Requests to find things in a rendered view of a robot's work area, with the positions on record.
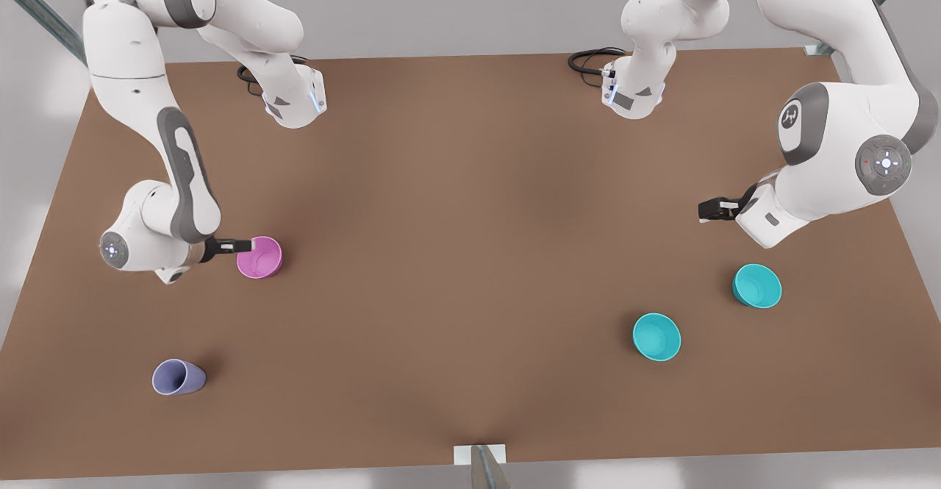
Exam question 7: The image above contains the pink bowl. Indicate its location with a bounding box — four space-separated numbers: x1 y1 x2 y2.
237 236 283 280

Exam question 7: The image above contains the purple cup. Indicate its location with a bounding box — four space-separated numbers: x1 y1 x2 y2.
152 359 207 396

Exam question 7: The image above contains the black cable loop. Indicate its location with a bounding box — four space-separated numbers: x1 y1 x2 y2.
237 54 310 97
568 47 628 90

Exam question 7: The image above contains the teal blue bowl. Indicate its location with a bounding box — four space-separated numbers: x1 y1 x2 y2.
732 264 782 309
633 313 681 362

